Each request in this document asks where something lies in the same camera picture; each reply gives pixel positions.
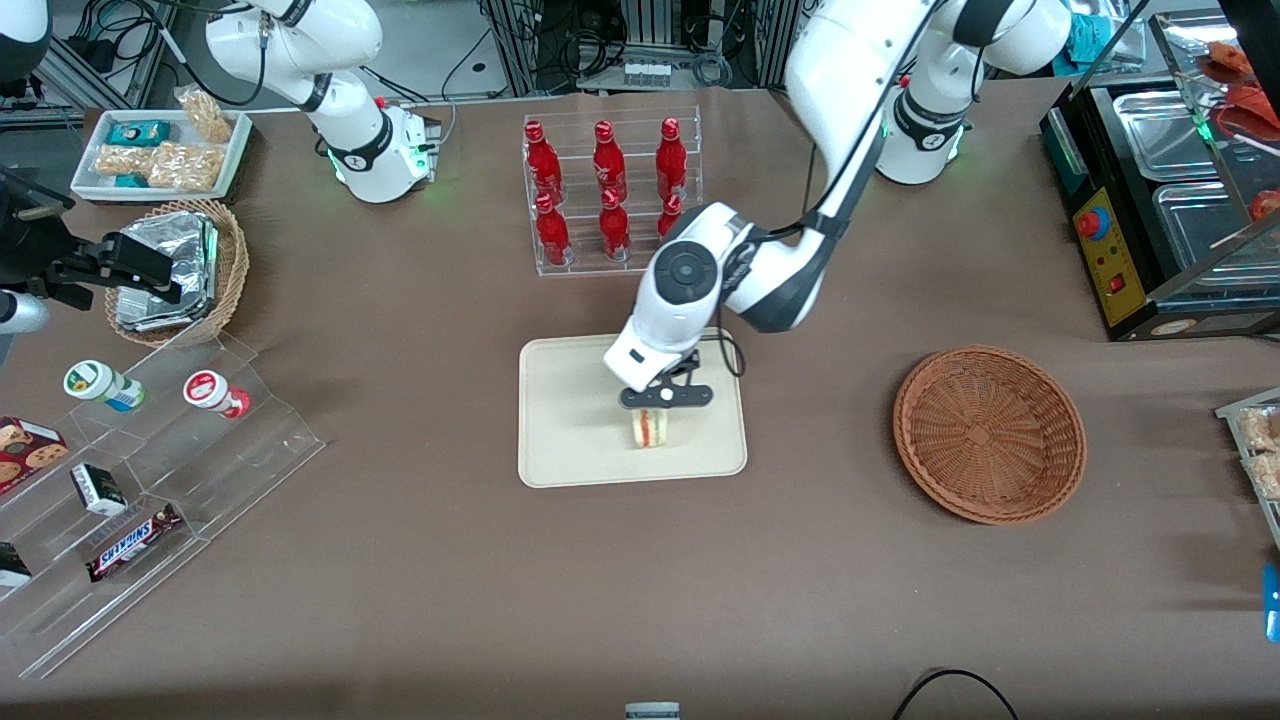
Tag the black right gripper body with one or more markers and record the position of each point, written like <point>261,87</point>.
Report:
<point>28,255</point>

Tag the triangle sandwich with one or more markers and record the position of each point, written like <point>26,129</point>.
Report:
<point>648,430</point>

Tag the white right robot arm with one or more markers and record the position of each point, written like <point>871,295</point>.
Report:
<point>355,150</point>

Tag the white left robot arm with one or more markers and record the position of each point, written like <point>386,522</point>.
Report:
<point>850,90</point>

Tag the beige rectangular serving tray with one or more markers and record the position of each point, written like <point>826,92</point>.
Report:
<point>570,430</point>

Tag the deep tan wicker basket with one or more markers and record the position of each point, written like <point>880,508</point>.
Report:
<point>232,270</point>

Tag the white rectangular snack tray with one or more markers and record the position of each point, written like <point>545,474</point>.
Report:
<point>235,150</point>

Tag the round brown wicker basket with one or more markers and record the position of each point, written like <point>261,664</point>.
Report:
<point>990,435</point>

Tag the grey tray with snacks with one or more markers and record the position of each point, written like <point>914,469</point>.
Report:
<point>1270,522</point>

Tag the foil wrapped food pack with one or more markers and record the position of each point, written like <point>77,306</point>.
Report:
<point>185,250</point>
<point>150,315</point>

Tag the small teal snack packet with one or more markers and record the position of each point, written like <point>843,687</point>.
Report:
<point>130,181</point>

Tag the green lid yogurt cup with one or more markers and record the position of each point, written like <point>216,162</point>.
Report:
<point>95,383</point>

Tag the clear wrapped rice cracker pack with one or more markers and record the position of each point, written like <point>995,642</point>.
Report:
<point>122,160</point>
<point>185,167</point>

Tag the teal snack box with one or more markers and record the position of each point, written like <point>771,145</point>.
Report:
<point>138,133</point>

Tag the red lid yogurt cup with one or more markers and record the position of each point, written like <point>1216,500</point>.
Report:
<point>212,392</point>

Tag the clear acrylic bottle rack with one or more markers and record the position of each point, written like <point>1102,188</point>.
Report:
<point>585,272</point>

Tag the clear bag of puffed snacks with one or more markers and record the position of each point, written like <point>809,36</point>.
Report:
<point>208,115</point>

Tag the red cola bottle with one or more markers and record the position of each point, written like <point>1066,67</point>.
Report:
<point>614,232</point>
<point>553,238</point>
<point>544,165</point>
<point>671,160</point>
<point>609,165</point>
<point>668,215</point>

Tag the red chocolate chip cookie box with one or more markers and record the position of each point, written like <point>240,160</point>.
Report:
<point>28,450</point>

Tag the small black white carton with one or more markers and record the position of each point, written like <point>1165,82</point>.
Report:
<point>98,490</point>

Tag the clear acrylic stepped display stand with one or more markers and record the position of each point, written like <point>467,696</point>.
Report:
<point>230,470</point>

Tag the brown table cover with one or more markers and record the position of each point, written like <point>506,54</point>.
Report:
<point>450,600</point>

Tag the Snickers chocolate bar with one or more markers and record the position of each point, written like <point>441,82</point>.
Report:
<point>133,543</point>

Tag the grey device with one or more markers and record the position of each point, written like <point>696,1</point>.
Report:
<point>652,712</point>

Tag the black white snack packet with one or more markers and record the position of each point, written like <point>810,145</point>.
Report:
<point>12,567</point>

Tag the black food warmer cabinet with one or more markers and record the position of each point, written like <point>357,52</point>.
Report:
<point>1130,290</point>

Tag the steel warmer pan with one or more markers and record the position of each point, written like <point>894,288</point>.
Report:
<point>1160,135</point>
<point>1200,232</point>

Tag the teal cloth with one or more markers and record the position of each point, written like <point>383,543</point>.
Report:
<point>1095,40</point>

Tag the blue plastic item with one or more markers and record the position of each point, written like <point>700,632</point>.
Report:
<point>1272,605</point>

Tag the orange fried food piece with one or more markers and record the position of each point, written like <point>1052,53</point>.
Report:
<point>1226,62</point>

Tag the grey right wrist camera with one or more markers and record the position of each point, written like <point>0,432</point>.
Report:
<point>20,312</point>

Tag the aluminium frame rack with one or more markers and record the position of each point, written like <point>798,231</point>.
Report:
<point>760,40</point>

